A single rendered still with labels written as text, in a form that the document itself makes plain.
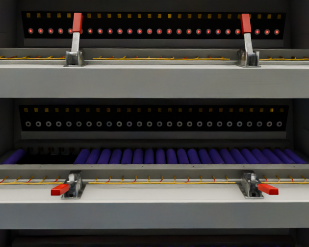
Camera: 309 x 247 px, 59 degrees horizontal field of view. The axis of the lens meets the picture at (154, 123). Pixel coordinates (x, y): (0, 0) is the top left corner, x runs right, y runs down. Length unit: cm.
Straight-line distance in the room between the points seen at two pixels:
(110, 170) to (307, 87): 33
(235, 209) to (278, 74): 21
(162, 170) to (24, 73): 25
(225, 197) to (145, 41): 35
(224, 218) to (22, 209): 29
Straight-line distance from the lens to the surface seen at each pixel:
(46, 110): 59
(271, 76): 45
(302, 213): 47
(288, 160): 53
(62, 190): 37
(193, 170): 45
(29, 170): 48
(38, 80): 44
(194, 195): 42
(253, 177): 43
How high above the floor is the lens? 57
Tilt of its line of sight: 3 degrees up
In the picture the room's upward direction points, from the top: straight up
